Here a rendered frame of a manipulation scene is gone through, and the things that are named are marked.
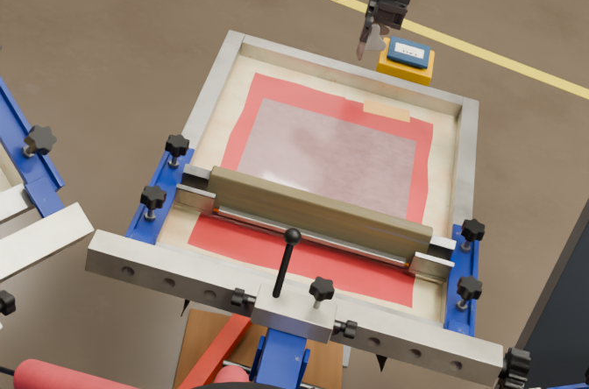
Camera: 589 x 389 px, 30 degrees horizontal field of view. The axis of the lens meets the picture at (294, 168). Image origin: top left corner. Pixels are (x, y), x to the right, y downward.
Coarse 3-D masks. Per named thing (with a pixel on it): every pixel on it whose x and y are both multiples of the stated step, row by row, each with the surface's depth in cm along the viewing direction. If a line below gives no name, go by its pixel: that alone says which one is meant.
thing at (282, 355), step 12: (276, 336) 168; (288, 336) 168; (300, 336) 169; (264, 348) 166; (276, 348) 166; (288, 348) 167; (300, 348) 167; (264, 360) 164; (276, 360) 164; (288, 360) 165; (300, 360) 165; (264, 372) 162; (276, 372) 162; (288, 372) 163; (276, 384) 160; (288, 384) 161
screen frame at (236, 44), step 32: (224, 64) 235; (288, 64) 245; (320, 64) 244; (416, 96) 244; (448, 96) 245; (192, 128) 214; (192, 160) 209; (448, 224) 214; (192, 256) 186; (416, 320) 185
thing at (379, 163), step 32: (352, 128) 233; (384, 128) 236; (416, 128) 239; (352, 160) 224; (384, 160) 226; (416, 160) 229; (352, 192) 215; (384, 192) 218; (416, 192) 220; (320, 256) 198; (352, 256) 200; (352, 288) 193; (384, 288) 195
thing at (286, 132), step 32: (256, 96) 234; (288, 96) 237; (320, 96) 240; (256, 128) 225; (288, 128) 228; (320, 128) 230; (224, 160) 214; (256, 160) 216; (288, 160) 219; (320, 160) 221; (320, 192) 213; (224, 224) 199; (224, 256) 193; (256, 256) 194
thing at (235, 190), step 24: (216, 168) 194; (216, 192) 195; (240, 192) 194; (264, 192) 193; (288, 192) 194; (264, 216) 197; (288, 216) 196; (312, 216) 195; (336, 216) 194; (360, 216) 193; (384, 216) 194; (360, 240) 196; (384, 240) 195; (408, 240) 194
